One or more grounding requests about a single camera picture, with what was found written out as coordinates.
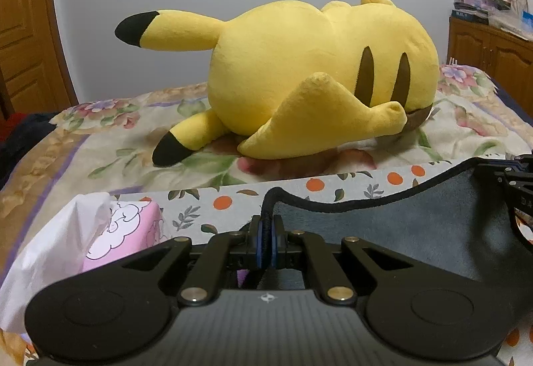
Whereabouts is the dark blue mattress edge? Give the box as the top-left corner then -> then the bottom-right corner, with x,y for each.
489,72 -> 533,121

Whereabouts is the wooden cabinet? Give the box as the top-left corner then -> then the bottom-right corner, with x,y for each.
447,15 -> 533,80

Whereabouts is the stack of books and papers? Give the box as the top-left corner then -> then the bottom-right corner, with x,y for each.
451,0 -> 533,39

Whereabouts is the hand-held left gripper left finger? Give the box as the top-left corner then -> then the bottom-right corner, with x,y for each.
121,215 -> 268,305

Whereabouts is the wooden door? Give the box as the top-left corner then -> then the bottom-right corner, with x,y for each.
0,0 -> 81,119

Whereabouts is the yellow plush toy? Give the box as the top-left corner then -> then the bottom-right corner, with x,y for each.
114,0 -> 440,168

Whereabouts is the orange fruit print towel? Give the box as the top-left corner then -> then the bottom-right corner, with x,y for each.
110,160 -> 533,366

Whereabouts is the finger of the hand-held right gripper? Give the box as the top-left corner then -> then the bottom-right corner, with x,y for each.
475,155 -> 533,183

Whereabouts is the pink tissue pack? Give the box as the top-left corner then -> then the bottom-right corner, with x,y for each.
82,199 -> 166,273

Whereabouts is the dark red and blue cloth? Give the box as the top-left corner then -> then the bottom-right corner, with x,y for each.
0,111 -> 65,185

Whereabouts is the floral bedsheet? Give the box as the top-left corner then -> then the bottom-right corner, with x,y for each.
0,62 -> 533,366

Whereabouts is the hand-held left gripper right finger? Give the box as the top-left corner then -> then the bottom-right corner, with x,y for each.
270,215 -> 418,305

